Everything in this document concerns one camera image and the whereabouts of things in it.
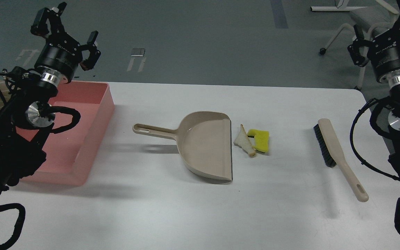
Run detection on yellow green sponge piece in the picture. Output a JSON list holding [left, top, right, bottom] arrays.
[[247, 129, 269, 153]]

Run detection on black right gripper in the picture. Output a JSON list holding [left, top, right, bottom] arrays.
[[347, 0, 400, 83]]

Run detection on pink plastic bin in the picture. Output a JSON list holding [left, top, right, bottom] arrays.
[[21, 81, 115, 186]]

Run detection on beige plastic dustpan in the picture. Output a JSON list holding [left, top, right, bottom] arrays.
[[132, 111, 233, 182]]

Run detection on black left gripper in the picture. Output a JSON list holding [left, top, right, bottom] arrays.
[[31, 2, 101, 83]]

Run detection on beige hand brush black bristles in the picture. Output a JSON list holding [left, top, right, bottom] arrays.
[[313, 118, 369, 202]]

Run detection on white grey office chair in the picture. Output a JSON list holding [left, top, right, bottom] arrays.
[[319, 0, 400, 90]]

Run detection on metal floor outlet plate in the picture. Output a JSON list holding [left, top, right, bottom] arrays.
[[130, 48, 146, 57]]

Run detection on toast bread slice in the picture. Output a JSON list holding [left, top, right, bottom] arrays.
[[233, 124, 256, 158]]

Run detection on white desk base bar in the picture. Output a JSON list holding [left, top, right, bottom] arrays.
[[310, 6, 366, 12]]

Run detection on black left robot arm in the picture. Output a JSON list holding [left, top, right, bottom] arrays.
[[0, 2, 101, 250]]

